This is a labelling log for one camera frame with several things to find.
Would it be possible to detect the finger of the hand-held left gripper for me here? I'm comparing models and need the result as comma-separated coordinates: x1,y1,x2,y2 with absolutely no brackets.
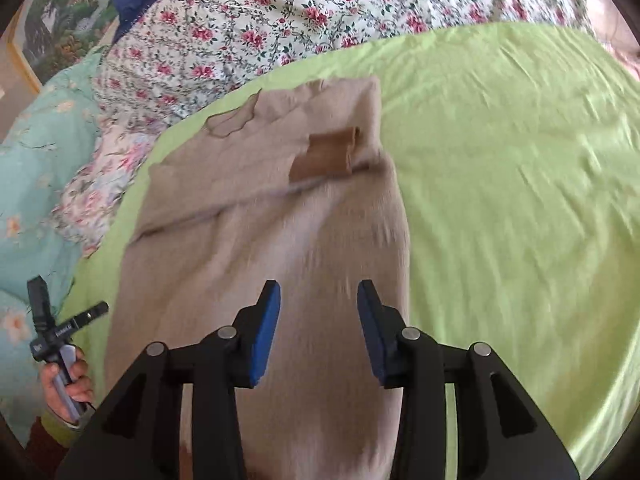
56,301,110,337
27,277,51,335

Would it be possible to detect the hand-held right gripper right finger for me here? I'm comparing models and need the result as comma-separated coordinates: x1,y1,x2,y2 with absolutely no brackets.
356,279,582,480

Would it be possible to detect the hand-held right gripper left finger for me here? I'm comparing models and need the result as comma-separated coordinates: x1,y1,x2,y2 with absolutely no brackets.
55,279,282,480

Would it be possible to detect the beige knit garment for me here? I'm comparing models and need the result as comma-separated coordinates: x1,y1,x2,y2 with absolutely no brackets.
102,75,414,480

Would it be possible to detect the person's left forearm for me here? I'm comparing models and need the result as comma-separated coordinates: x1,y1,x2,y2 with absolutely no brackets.
24,407,83,463

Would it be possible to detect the person's left hand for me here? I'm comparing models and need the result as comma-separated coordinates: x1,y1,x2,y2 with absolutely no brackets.
41,347,95,425

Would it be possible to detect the light blue floral pillow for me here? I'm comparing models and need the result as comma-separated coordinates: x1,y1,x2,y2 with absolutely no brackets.
0,45,113,448

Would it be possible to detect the green bed sheet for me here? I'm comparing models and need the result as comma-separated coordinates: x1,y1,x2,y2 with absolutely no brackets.
60,22,640,472

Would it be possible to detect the framed landscape painting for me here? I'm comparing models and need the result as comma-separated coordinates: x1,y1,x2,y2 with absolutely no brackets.
0,0,122,95

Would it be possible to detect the white pink floral quilt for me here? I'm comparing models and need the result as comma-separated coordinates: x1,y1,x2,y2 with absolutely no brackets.
52,0,603,260

